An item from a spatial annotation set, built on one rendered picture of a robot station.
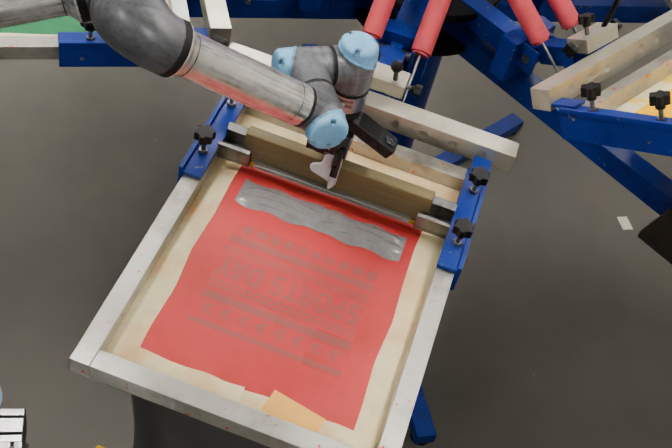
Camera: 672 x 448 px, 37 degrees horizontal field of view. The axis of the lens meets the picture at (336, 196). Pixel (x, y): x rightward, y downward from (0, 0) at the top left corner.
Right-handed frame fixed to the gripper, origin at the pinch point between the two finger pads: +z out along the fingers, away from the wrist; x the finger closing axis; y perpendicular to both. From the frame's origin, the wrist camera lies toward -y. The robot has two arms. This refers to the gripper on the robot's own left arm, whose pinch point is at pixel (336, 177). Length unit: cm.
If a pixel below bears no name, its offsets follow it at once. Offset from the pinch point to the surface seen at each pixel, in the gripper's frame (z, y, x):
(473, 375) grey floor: 101, -52, -40
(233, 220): 5.9, 16.1, 15.7
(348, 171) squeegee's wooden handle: -4.1, -2.2, 1.4
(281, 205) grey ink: 5.1, 8.6, 8.1
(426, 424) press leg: 96, -41, -15
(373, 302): 5.9, -16.1, 23.0
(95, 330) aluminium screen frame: 3, 28, 53
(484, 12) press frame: -1, -17, -73
